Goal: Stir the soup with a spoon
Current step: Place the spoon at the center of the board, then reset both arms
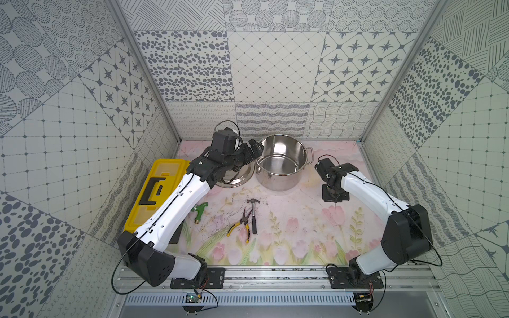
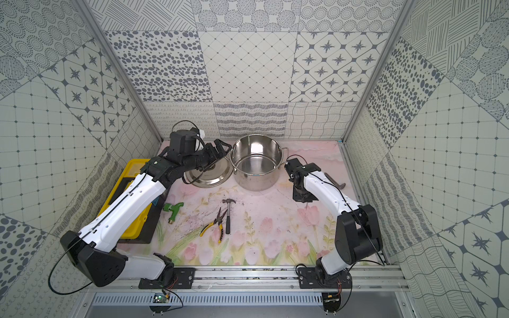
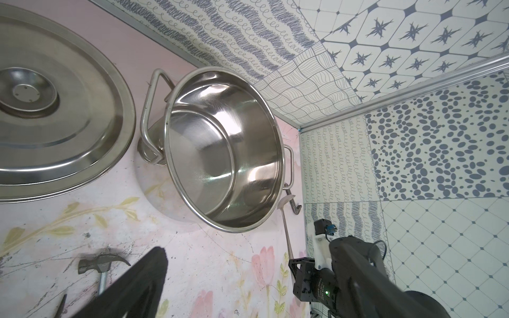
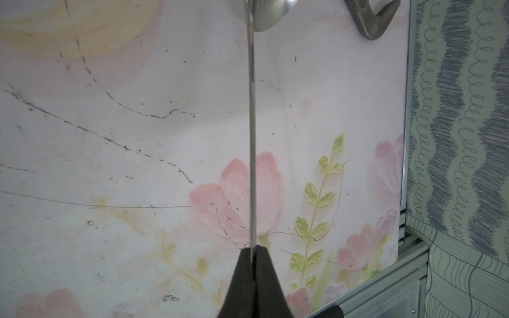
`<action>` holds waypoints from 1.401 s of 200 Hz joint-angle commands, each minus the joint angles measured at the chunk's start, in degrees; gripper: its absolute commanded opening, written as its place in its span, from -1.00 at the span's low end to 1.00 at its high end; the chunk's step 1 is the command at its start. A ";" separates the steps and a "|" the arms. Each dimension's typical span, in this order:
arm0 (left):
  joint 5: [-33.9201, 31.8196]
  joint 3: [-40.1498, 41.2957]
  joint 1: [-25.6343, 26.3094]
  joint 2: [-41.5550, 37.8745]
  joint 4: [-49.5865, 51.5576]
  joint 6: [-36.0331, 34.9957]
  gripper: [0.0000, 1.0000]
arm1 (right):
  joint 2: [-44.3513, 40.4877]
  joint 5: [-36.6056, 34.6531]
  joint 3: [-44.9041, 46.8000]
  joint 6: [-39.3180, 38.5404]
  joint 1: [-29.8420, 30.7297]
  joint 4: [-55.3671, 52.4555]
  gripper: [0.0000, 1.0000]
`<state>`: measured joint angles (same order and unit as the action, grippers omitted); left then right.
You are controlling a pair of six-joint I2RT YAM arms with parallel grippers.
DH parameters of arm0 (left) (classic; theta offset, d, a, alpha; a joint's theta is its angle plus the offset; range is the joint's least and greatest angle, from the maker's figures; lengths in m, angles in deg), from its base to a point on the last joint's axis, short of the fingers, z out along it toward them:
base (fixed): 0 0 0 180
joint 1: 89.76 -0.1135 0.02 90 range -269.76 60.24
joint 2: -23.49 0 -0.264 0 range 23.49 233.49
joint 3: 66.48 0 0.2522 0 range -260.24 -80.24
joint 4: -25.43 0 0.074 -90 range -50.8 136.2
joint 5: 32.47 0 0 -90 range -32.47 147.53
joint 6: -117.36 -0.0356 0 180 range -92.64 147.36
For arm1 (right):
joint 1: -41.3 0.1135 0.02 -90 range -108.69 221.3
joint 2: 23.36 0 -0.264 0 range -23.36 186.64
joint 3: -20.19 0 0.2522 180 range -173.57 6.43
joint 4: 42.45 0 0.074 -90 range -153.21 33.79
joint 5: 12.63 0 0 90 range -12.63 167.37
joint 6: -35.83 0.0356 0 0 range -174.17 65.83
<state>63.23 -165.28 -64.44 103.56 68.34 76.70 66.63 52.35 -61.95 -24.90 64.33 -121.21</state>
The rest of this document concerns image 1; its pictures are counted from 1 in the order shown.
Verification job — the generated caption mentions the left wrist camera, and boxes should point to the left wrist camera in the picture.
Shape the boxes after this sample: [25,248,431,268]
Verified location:
[211,127,242,154]

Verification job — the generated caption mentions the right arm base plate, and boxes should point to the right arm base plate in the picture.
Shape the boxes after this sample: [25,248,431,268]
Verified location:
[326,266,384,290]

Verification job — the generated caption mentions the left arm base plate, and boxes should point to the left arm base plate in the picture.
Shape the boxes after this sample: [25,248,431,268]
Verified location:
[170,267,225,290]

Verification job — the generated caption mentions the black claw hammer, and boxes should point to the black claw hammer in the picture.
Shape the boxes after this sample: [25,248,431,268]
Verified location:
[247,198,260,235]

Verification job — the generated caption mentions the left controller board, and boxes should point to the left controller board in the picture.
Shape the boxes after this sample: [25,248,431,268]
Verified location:
[182,293,204,314]

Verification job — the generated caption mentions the yellow handled pliers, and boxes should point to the yellow handled pliers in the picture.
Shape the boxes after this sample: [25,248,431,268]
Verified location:
[226,207,253,244]

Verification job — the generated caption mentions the stainless steel pot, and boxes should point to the stainless steel pot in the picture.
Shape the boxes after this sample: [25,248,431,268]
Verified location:
[255,135,314,192]

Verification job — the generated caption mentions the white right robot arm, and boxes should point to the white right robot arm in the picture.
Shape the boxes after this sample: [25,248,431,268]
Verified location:
[315,155,434,284]

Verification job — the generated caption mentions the yellow plastic toolbox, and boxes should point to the yellow plastic toolbox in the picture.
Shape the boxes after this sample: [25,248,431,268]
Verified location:
[124,159,190,233]

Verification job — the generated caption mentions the right controller board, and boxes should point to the right controller board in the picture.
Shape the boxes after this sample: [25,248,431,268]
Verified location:
[353,293,374,313]

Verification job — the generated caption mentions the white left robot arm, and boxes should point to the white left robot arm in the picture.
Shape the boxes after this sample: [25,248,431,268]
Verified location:
[117,128,264,287]

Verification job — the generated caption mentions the aluminium mounting rail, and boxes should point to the aluminium mounting rail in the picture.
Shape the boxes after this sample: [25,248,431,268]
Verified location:
[113,265,422,294]

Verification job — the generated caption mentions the steel pot lid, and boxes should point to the steel pot lid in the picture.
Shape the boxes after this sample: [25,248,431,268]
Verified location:
[216,162,255,188]

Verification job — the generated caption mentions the controller board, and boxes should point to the controller board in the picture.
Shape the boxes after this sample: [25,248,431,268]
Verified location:
[182,293,204,314]
[353,293,374,313]

